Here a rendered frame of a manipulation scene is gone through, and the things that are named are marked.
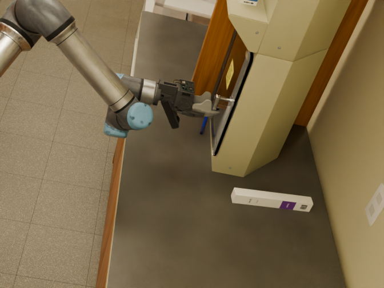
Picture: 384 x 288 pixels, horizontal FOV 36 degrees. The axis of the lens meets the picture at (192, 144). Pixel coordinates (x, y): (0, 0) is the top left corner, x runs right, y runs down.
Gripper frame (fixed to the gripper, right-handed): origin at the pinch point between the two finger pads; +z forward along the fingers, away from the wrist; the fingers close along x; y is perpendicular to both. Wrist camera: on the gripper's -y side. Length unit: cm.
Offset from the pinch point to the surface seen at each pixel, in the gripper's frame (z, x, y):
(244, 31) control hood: -1.0, -6.3, 32.4
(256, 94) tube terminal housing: 9.2, -5.7, 13.0
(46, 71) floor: -71, 171, -109
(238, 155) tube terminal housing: 11.2, -4.9, -11.4
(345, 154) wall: 47.7, -0.2, -5.6
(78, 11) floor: -62, 256, -106
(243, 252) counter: 13.4, -37.9, -21.5
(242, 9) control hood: -2.6, -1.6, 36.6
